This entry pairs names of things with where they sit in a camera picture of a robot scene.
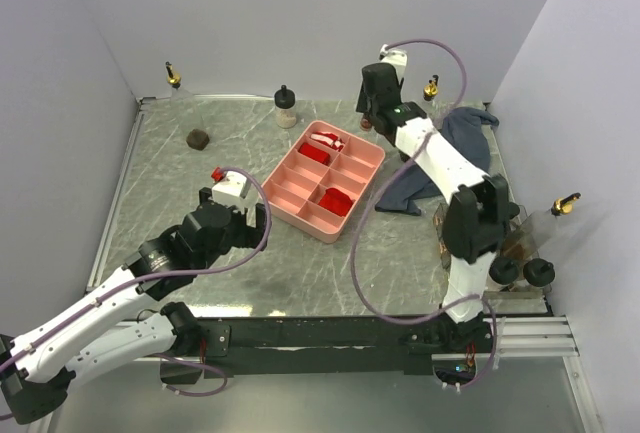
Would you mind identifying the spice shaker black cap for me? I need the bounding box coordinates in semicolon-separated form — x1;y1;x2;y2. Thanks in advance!
359;114;374;132

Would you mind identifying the salt jar black lid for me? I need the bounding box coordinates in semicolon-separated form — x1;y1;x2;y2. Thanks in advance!
523;258;556;288
274;85;297;129

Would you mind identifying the oil bottle gold spout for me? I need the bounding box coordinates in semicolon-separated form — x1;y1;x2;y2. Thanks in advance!
499;191;582;262

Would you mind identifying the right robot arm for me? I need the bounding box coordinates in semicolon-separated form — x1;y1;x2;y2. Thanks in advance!
357;61;510;351

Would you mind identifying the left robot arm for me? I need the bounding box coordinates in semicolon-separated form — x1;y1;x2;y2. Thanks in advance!
1;190;272;425

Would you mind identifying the red white striped cloth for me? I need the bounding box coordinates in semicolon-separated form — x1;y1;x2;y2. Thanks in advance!
310;132;345;152

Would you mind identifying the pink divided tray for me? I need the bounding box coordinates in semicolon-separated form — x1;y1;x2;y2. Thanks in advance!
263;120;385;244

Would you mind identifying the red knitted cloth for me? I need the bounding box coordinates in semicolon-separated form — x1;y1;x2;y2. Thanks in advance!
318;187;354;217

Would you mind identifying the red folded cloth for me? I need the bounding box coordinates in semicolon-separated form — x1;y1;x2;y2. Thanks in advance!
298;143;331;166

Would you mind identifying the blue grey towel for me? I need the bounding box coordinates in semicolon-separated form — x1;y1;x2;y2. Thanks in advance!
375;107;499;216

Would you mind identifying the clear acrylic organizer rack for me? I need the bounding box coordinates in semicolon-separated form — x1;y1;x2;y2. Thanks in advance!
432;202;546;299

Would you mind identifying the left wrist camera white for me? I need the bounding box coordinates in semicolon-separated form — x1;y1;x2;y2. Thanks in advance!
211;168;250;210

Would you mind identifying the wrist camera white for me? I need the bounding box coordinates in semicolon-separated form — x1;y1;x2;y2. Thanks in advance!
211;168;250;210
379;44;408;81

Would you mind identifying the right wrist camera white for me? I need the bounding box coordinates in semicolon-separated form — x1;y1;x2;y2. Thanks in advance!
379;44;408;81

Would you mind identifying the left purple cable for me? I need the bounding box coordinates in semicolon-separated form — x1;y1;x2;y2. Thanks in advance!
0;166;274;417

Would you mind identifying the purple cable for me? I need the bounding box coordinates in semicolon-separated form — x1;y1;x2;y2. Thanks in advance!
0;166;274;417
348;38;499;389

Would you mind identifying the black table front rail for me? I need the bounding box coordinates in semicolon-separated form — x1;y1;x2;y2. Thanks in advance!
170;314;492;377

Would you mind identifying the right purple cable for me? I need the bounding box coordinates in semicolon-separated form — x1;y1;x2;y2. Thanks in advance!
348;38;499;389

